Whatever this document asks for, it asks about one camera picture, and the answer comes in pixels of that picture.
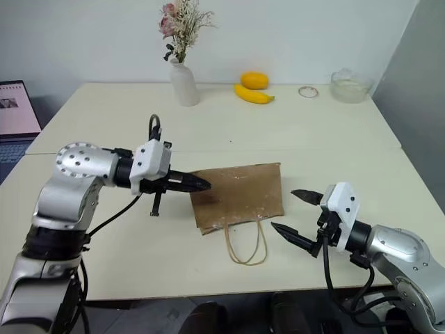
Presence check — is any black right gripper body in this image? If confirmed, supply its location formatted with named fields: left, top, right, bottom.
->
left=310, top=207, right=344, bottom=259

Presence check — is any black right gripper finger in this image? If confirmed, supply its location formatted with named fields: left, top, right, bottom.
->
left=270, top=222, right=318, bottom=256
left=290, top=189, right=325, bottom=207

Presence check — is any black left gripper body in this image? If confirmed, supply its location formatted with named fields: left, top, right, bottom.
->
left=138, top=168, right=174, bottom=196

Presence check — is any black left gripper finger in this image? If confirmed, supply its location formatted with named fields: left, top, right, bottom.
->
left=168, top=169, right=213, bottom=193
left=149, top=190, right=165, bottom=218

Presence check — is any brown paper bag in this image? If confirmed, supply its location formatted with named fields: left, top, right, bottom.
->
left=188, top=161, right=286, bottom=267

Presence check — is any white ceramic vase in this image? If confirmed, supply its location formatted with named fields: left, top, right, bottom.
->
left=169, top=58, right=202, bottom=107

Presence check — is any yellow banana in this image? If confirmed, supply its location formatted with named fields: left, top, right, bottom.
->
left=233, top=83, right=276, bottom=104

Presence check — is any clear glass bowl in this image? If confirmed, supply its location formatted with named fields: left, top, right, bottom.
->
left=329, top=67, right=375, bottom=104

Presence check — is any dark rounded shape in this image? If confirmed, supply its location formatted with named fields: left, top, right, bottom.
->
left=179, top=300, right=229, bottom=334

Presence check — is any yellow mango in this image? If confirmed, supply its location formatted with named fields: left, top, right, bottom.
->
left=240, top=71, right=270, bottom=90

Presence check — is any grey laptop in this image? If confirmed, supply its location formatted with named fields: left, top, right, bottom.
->
left=0, top=80, right=43, bottom=186

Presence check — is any dried flower bouquet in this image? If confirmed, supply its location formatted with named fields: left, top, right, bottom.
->
left=159, top=0, right=217, bottom=65

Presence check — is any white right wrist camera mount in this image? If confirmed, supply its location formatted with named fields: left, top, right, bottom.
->
left=319, top=181, right=359, bottom=253

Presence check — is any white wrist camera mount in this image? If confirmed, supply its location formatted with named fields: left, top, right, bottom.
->
left=319, top=181, right=359, bottom=253
left=129, top=139, right=172, bottom=194

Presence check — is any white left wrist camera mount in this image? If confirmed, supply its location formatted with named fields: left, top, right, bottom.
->
left=129, top=139, right=172, bottom=194

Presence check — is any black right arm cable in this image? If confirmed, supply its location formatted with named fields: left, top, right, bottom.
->
left=321, top=229, right=405, bottom=318

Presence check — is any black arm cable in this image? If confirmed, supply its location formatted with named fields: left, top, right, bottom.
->
left=74, top=113, right=164, bottom=334
left=321, top=229, right=405, bottom=318

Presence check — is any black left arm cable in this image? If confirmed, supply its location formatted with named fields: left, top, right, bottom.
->
left=74, top=113, right=164, bottom=334

